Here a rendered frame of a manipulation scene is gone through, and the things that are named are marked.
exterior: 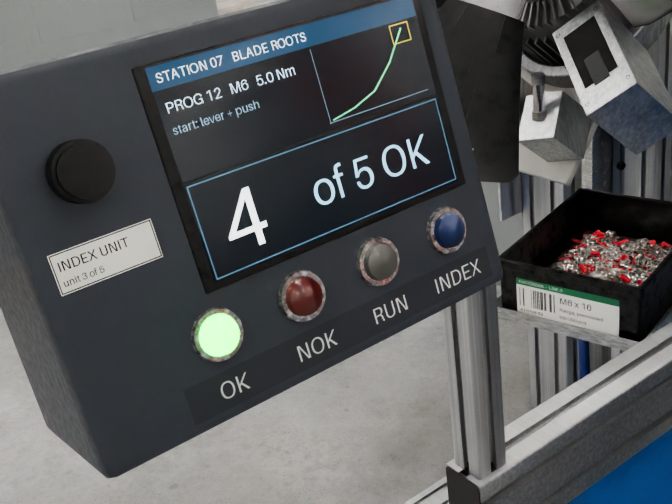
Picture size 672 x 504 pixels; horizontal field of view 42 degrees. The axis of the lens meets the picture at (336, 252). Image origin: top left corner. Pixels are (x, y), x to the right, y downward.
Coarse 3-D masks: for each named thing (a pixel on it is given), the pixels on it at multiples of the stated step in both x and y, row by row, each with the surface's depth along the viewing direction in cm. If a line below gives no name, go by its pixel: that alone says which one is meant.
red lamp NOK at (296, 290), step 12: (288, 276) 45; (300, 276) 45; (312, 276) 45; (288, 288) 45; (300, 288) 44; (312, 288) 45; (324, 288) 46; (288, 300) 45; (300, 300) 44; (312, 300) 45; (324, 300) 46; (288, 312) 45; (300, 312) 45; (312, 312) 45
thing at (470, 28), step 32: (448, 0) 115; (448, 32) 114; (480, 32) 114; (512, 32) 114; (480, 64) 113; (512, 64) 114; (480, 96) 113; (512, 96) 113; (480, 128) 112; (512, 128) 111; (480, 160) 111; (512, 160) 110
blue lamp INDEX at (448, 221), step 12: (432, 216) 50; (444, 216) 49; (456, 216) 50; (432, 228) 49; (444, 228) 49; (456, 228) 50; (432, 240) 49; (444, 240) 49; (456, 240) 50; (444, 252) 50
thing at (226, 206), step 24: (240, 168) 43; (264, 168) 44; (192, 192) 42; (216, 192) 42; (240, 192) 43; (264, 192) 44; (216, 216) 43; (240, 216) 43; (264, 216) 44; (288, 216) 45; (216, 240) 43; (240, 240) 43; (264, 240) 44; (288, 240) 45; (216, 264) 43; (240, 264) 43
